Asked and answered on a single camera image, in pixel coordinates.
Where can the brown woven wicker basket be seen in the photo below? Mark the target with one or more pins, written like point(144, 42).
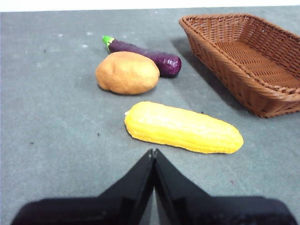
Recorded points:
point(246, 61)

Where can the yellow corn cob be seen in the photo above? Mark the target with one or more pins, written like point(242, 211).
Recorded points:
point(182, 129)

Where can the brown potato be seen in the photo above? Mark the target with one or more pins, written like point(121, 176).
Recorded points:
point(126, 73)

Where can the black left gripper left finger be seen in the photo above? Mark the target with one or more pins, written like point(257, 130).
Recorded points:
point(93, 211)

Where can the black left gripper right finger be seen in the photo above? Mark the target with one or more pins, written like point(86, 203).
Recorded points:
point(211, 211)

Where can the purple eggplant with green stem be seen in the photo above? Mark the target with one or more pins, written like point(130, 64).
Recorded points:
point(164, 62)

